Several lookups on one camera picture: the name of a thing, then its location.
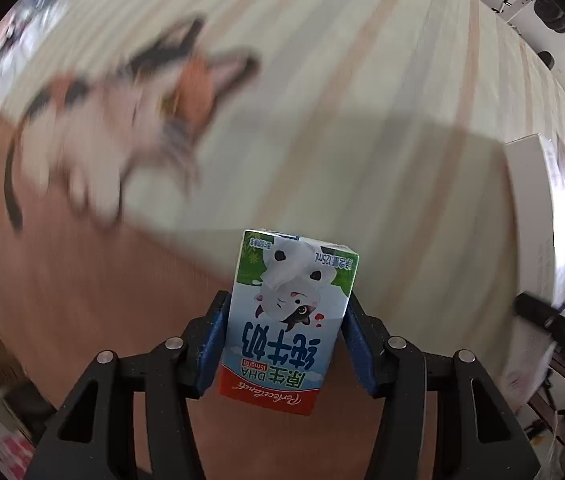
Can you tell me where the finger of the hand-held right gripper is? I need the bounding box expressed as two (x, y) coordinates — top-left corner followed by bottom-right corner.
(513, 294), (565, 336)

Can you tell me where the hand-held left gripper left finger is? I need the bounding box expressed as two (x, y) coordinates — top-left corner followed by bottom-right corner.
(25, 290), (230, 480)

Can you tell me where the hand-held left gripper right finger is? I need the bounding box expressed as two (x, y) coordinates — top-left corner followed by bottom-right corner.
(341, 292), (541, 480)

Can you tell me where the milk carton with cow print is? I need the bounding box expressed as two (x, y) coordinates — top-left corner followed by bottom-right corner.
(218, 229), (361, 417)

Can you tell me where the large white flat box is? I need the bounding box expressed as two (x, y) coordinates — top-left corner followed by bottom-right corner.
(505, 132), (565, 307)

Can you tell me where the pink printed paper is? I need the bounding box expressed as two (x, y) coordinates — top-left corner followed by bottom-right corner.
(0, 435), (38, 480)

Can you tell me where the calico cat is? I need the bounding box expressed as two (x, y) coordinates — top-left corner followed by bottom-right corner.
(5, 17), (260, 233)

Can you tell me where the cream plaid tablecloth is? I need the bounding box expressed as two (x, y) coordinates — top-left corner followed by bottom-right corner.
(0, 0), (565, 306)

